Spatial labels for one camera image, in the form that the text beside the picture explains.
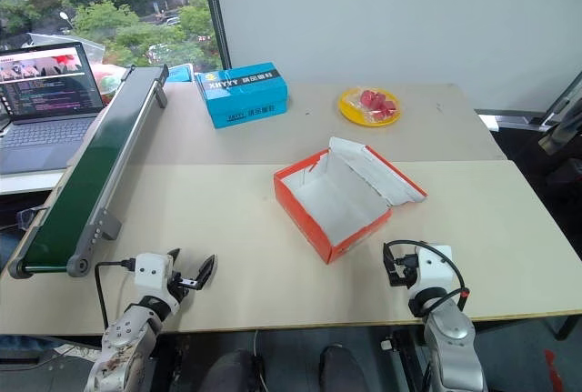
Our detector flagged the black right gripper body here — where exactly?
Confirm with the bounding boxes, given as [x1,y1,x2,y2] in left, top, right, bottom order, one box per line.
[391,252,419,288]

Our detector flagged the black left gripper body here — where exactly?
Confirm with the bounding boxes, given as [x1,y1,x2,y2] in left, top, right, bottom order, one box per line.
[166,267,202,302]

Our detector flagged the orange cardboard box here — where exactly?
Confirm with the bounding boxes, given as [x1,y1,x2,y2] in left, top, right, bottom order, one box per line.
[273,136,429,266]

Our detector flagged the blue cardboard box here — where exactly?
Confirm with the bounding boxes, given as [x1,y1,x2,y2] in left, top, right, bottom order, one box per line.
[194,62,290,130]

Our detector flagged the blue plastic bin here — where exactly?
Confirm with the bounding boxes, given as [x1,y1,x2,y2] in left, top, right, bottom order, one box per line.
[166,63,197,84]

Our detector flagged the dark rounded shape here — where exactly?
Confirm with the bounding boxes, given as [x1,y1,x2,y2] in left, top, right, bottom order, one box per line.
[318,345,367,392]
[209,348,256,392]

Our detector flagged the yellow round plate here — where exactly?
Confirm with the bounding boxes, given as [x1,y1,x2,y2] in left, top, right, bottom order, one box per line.
[337,86,402,128]

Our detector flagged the red blocks in clear bag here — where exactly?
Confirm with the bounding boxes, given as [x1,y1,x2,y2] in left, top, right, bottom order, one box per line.
[344,87,401,122]

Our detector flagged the clear bag with red green item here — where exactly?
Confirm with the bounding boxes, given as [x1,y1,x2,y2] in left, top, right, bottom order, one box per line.
[26,32,129,106]

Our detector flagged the grey open laptop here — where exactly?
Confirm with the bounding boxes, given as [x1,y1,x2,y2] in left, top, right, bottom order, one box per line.
[0,41,106,176]

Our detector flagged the white partition board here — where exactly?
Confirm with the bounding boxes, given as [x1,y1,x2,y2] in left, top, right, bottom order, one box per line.
[210,0,582,114]

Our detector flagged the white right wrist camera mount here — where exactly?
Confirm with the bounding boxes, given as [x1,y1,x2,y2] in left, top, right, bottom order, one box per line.
[415,243,455,294]

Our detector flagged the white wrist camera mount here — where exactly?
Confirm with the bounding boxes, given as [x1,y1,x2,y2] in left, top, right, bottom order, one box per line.
[134,252,173,292]
[415,243,455,294]

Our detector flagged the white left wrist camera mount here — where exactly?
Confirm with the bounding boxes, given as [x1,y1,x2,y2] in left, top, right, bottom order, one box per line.
[134,252,173,292]

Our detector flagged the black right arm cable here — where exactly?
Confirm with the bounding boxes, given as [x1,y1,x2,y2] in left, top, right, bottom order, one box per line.
[385,239,470,312]

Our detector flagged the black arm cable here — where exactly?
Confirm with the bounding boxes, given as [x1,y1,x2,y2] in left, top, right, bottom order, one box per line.
[94,257,137,331]
[385,239,470,312]

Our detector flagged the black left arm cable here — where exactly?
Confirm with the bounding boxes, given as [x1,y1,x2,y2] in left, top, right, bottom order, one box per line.
[94,257,137,331]

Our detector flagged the green conveyor belt grey frame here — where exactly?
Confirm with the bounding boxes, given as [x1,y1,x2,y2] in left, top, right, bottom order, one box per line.
[7,64,170,280]

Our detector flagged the black window frame post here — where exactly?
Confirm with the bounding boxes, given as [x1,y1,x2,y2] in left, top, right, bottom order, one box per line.
[199,0,232,70]

